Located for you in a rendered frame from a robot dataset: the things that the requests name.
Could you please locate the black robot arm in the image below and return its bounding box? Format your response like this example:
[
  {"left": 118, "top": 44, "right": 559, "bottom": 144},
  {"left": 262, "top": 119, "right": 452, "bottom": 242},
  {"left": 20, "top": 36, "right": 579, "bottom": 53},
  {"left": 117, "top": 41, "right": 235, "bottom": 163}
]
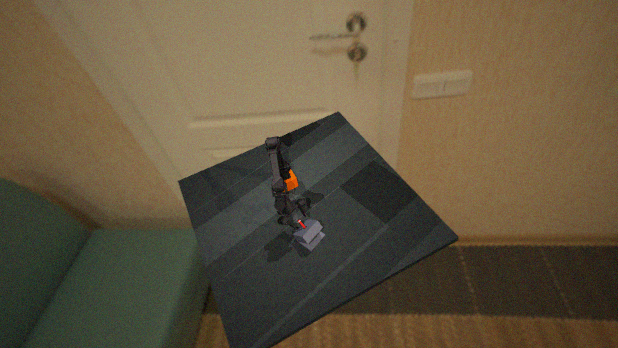
[{"left": 265, "top": 136, "right": 291, "bottom": 215}]

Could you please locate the grey sloped panel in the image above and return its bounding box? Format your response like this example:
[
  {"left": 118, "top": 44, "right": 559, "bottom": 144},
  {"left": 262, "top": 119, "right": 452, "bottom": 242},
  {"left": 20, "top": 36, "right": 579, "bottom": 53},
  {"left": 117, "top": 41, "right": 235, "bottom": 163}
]
[{"left": 293, "top": 219, "right": 325, "bottom": 252}]

